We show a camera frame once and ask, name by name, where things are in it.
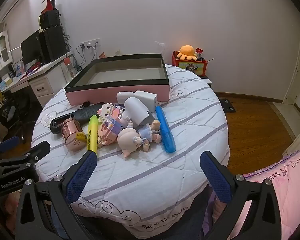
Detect white glass-door cabinet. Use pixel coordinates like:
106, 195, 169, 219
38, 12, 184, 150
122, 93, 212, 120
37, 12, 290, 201
0, 30, 10, 73

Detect pig doll figurine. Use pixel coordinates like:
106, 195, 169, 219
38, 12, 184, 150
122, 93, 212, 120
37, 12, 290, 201
117, 119, 162, 158

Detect white cat block figure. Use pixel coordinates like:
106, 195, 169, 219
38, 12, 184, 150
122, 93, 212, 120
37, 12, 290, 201
96, 103, 123, 120

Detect orange octopus plush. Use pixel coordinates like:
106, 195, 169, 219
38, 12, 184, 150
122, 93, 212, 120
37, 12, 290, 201
176, 45, 198, 60

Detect black office chair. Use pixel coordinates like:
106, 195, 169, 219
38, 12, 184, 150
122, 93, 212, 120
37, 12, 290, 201
0, 90, 34, 143

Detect red toy box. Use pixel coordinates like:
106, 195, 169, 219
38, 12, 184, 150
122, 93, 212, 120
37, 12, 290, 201
172, 52, 208, 77

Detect bottle with orange cap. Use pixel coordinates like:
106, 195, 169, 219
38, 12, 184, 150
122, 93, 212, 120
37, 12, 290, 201
63, 57, 77, 80

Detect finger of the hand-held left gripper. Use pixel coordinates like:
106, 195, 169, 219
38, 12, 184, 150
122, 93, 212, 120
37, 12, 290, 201
0, 136, 20, 160
0, 141, 51, 167

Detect pink box with black rim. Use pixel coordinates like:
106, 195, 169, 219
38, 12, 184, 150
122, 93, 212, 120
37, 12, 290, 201
64, 53, 170, 105

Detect black box on tower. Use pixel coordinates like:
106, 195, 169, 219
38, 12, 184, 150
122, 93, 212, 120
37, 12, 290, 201
38, 9, 61, 30

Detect white charger block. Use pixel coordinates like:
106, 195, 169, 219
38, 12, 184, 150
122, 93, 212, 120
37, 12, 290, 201
134, 91, 158, 105

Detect white wall outlets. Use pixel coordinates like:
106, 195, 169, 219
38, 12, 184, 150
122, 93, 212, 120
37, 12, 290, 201
79, 38, 100, 49

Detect black rectangular case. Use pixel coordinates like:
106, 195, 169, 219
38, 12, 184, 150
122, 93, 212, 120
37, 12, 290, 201
50, 102, 105, 135

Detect blue highlighter pen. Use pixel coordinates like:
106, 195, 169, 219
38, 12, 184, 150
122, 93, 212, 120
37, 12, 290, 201
155, 106, 177, 154

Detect white desk with drawers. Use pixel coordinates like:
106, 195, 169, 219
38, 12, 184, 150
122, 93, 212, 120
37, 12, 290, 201
0, 51, 74, 108

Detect rose gold cylinder tin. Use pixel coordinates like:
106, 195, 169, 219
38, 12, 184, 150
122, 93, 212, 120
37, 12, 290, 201
61, 119, 83, 152

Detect pink printed blanket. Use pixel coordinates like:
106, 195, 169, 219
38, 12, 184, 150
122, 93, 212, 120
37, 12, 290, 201
202, 145, 300, 240

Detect white earbuds case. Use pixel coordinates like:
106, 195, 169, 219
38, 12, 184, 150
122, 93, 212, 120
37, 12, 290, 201
116, 91, 135, 104

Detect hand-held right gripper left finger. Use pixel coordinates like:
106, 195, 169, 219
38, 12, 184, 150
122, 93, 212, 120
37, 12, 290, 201
14, 151, 98, 240

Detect red booklet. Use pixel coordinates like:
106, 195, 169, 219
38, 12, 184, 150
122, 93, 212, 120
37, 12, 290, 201
27, 61, 44, 74

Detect white door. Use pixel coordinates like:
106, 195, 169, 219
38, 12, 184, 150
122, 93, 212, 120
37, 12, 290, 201
284, 22, 300, 105

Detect white mini fan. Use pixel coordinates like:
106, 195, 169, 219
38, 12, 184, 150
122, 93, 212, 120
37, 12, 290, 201
119, 97, 155, 128

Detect black computer monitor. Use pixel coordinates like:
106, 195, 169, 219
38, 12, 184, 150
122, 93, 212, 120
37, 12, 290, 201
20, 29, 42, 67

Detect black power cable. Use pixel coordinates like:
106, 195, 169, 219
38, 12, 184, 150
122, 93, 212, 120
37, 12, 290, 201
76, 44, 87, 69

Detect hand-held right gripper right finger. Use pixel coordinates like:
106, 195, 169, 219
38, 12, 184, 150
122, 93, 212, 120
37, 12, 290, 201
199, 151, 282, 240

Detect white air conditioner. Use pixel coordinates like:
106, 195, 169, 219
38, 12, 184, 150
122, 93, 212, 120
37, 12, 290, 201
0, 0, 28, 23

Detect pink block house model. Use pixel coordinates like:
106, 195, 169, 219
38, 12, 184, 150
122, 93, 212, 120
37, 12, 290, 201
97, 117, 123, 148

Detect black floor scale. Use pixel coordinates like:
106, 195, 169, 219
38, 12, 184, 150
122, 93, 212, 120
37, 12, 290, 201
219, 99, 237, 113

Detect black computer tower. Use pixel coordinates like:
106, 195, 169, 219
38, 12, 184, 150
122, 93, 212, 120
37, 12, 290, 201
39, 25, 67, 64

